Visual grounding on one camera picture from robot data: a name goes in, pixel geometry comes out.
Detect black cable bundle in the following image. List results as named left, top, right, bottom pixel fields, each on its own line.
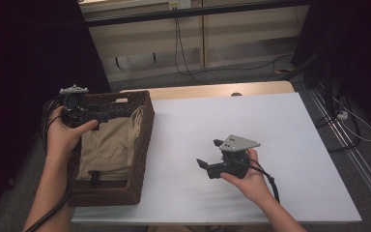
left=313, top=91, right=362, bottom=154

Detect black curtain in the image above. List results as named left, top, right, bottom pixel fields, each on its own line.
left=0, top=0, right=112, bottom=223
left=291, top=0, right=371, bottom=138

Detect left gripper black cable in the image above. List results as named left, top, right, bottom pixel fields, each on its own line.
left=25, top=95, right=74, bottom=232

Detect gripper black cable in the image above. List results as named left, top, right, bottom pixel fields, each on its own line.
left=231, top=157, right=281, bottom=205
left=25, top=95, right=74, bottom=232

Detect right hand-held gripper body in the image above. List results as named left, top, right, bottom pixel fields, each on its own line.
left=206, top=133, right=262, bottom=181

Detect black metal bar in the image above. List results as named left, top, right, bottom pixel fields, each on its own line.
left=83, top=1, right=311, bottom=28

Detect aluminium floor rail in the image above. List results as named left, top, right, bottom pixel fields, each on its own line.
left=307, top=86, right=371, bottom=212

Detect white wall socket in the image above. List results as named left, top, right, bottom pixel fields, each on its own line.
left=168, top=0, right=193, bottom=11

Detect black floor cable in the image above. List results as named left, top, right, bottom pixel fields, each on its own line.
left=202, top=53, right=295, bottom=82

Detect light wooden cabinet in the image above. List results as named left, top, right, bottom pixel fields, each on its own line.
left=78, top=0, right=311, bottom=83

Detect white cable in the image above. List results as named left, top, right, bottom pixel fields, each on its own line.
left=331, top=96, right=371, bottom=143

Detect black hanging cable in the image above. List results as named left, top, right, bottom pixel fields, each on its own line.
left=173, top=16, right=206, bottom=85

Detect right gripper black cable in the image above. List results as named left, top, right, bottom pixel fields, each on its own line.
left=231, top=157, right=281, bottom=205

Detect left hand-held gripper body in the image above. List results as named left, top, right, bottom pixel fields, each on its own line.
left=59, top=84, right=110, bottom=131

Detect khaki pants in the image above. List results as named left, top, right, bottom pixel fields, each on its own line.
left=76, top=105, right=145, bottom=182

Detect person's right hand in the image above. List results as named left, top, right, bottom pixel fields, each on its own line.
left=219, top=148, right=273, bottom=208

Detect brown wicker basket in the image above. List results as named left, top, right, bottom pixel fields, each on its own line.
left=57, top=90, right=156, bottom=208

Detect person's left hand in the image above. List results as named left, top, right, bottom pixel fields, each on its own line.
left=45, top=105, right=100, bottom=160

